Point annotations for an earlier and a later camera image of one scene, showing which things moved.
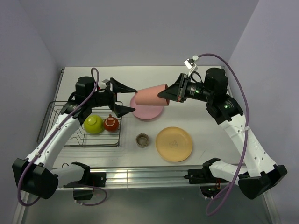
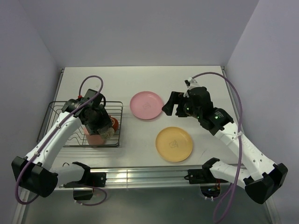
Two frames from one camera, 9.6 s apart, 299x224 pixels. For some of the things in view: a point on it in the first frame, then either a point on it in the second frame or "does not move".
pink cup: x=149 y=96 -> x=94 y=139
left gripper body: x=102 y=99 -> x=99 y=119
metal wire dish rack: x=80 y=136 does not move
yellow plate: x=174 y=144 does not move
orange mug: x=111 y=124 does not move
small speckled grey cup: x=142 y=140 -> x=106 y=132
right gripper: x=176 y=91 -> x=177 y=98
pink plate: x=144 y=112 does not move
